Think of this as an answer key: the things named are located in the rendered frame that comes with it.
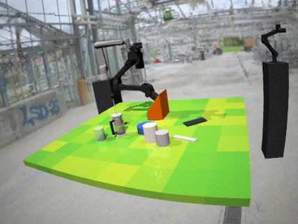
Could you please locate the blue short cylinder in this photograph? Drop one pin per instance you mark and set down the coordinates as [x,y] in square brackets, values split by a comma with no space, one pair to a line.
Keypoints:
[140,127]

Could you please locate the cream cylinder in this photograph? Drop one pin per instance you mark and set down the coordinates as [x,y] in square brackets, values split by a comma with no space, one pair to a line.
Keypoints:
[149,130]

